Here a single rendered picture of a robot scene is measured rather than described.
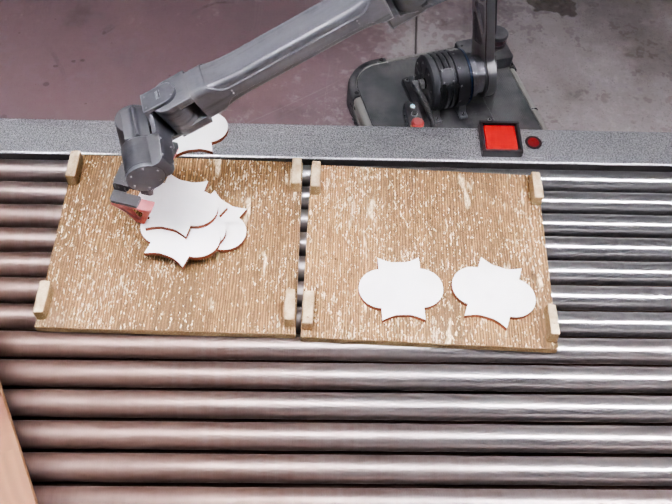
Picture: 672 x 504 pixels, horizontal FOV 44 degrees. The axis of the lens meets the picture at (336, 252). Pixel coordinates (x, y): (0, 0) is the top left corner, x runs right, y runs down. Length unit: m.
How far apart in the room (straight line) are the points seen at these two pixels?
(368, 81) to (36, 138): 1.27
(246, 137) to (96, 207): 0.31
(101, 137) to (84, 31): 1.62
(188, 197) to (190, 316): 0.21
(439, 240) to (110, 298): 0.55
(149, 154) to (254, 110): 1.65
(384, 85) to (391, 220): 1.22
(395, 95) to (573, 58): 0.84
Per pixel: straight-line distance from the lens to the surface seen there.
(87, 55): 3.14
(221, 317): 1.35
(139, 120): 1.30
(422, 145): 1.60
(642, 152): 1.70
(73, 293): 1.42
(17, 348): 1.42
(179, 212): 1.42
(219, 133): 1.59
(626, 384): 1.42
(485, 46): 2.51
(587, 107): 3.06
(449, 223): 1.47
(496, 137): 1.62
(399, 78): 2.66
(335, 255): 1.41
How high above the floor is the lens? 2.12
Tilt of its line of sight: 57 degrees down
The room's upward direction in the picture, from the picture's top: 4 degrees clockwise
